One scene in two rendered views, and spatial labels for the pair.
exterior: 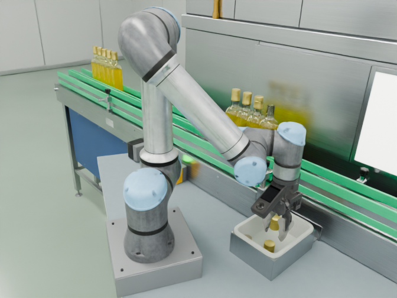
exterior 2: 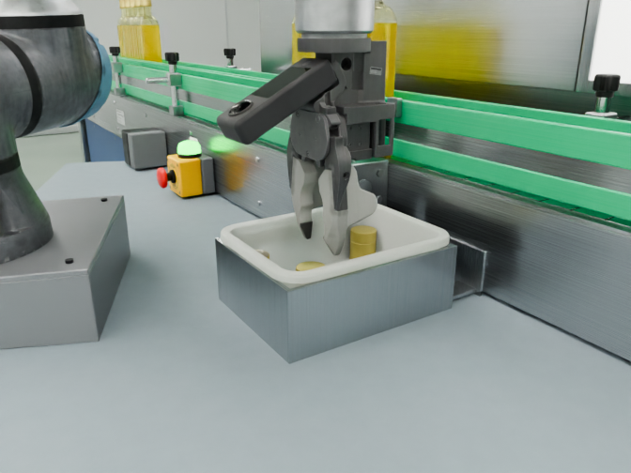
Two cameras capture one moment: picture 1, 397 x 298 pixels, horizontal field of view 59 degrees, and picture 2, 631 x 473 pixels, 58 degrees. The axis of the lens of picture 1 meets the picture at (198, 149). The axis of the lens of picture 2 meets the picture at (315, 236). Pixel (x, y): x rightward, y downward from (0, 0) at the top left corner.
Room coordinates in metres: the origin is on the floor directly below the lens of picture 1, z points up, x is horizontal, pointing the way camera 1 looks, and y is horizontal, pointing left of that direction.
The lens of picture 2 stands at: (0.30, -0.34, 1.06)
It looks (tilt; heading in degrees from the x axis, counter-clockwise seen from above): 20 degrees down; 10
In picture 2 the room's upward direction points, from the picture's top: straight up
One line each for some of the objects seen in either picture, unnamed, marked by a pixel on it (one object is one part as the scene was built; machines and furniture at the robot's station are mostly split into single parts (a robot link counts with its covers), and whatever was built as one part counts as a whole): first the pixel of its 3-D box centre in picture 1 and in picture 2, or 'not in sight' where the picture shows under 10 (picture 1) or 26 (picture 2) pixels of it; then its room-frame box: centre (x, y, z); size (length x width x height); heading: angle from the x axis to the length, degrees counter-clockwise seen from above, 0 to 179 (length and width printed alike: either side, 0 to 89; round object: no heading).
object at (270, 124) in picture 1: (266, 144); (371, 76); (1.23, -0.26, 0.99); 0.06 x 0.06 x 0.21; 42
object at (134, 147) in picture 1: (139, 150); (145, 148); (1.54, 0.29, 0.79); 0.08 x 0.08 x 0.08; 43
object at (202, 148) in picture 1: (127, 110); (141, 83); (1.72, 0.37, 0.92); 1.75 x 0.01 x 0.08; 43
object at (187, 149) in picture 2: not in sight; (189, 148); (1.33, 0.09, 0.84); 0.04 x 0.04 x 0.03
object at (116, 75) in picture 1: (116, 76); (148, 40); (2.05, 0.50, 1.02); 0.06 x 0.06 x 0.28; 43
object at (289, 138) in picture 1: (288, 143); not in sight; (0.88, -0.25, 1.15); 0.09 x 0.08 x 0.11; 80
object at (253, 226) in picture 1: (272, 237); (333, 266); (0.91, -0.25, 0.80); 0.22 x 0.17 x 0.09; 133
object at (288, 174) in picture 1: (285, 168); (332, 15); (0.88, -0.25, 1.07); 0.08 x 0.08 x 0.05
